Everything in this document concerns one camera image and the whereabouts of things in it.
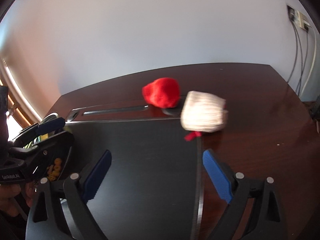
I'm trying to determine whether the black wall socket plug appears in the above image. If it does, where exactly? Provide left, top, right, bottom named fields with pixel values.
left=287, top=5, right=296, bottom=22

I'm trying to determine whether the beige rolled sock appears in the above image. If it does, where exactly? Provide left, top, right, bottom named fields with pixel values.
left=181, top=90, right=228, bottom=133

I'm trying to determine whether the black desk mat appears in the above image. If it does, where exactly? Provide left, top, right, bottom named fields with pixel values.
left=67, top=119, right=201, bottom=239

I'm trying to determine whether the white power cable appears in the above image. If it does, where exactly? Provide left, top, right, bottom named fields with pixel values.
left=299, top=26, right=318, bottom=98

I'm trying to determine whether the left hand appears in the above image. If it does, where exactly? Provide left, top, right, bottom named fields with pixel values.
left=1, top=182, right=35, bottom=210

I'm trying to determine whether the white wall power socket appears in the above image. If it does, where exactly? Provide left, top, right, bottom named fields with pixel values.
left=294, top=10, right=310, bottom=31

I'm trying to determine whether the red rolled sock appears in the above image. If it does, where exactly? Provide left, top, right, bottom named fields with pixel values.
left=142, top=77, right=180, bottom=108

